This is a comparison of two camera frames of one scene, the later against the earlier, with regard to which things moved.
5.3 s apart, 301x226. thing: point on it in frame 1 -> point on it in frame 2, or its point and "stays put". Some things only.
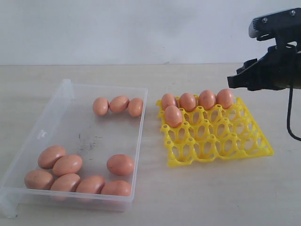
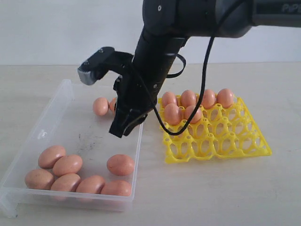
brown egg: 120,165 stays put
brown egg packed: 225,97 stays put
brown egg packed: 207,99 stays put
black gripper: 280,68 -> 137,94
